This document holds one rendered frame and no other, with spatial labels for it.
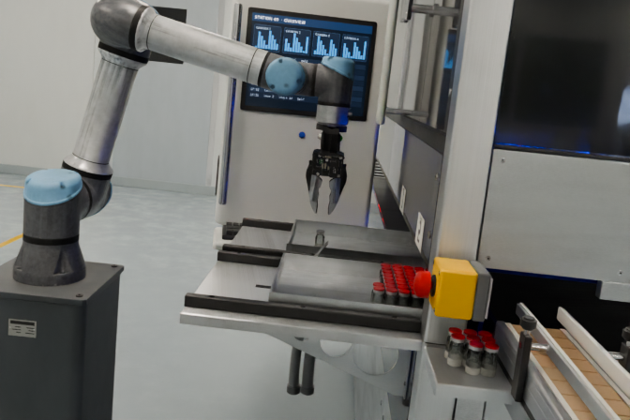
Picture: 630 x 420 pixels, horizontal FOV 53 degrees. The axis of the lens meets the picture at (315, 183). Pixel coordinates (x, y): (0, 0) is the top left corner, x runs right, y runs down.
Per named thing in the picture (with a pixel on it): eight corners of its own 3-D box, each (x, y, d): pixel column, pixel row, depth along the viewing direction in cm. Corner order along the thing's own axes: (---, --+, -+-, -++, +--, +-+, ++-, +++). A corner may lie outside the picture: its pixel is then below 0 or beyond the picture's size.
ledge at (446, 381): (510, 367, 101) (511, 355, 100) (534, 407, 88) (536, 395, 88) (422, 356, 101) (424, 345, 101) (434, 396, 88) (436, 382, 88)
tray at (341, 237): (422, 246, 167) (423, 232, 166) (436, 275, 141) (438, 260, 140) (293, 232, 168) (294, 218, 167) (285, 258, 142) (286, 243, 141)
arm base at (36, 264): (-1, 281, 134) (0, 236, 133) (32, 262, 149) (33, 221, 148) (69, 289, 134) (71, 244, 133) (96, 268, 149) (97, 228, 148)
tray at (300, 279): (442, 286, 133) (443, 270, 133) (465, 334, 107) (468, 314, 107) (281, 268, 134) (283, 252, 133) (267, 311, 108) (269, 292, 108)
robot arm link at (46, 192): (10, 235, 135) (12, 172, 132) (41, 222, 148) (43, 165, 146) (65, 242, 134) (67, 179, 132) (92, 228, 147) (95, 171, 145)
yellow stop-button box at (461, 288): (473, 306, 98) (480, 261, 97) (484, 322, 91) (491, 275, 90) (425, 300, 98) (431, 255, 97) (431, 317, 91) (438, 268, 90)
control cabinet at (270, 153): (356, 222, 226) (382, -4, 213) (367, 235, 207) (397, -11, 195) (214, 212, 218) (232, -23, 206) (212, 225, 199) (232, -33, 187)
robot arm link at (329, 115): (318, 103, 149) (352, 107, 149) (316, 123, 150) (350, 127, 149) (316, 104, 142) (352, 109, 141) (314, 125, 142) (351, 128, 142)
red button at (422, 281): (435, 294, 96) (439, 269, 96) (440, 303, 92) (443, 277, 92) (411, 292, 96) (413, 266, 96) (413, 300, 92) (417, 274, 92)
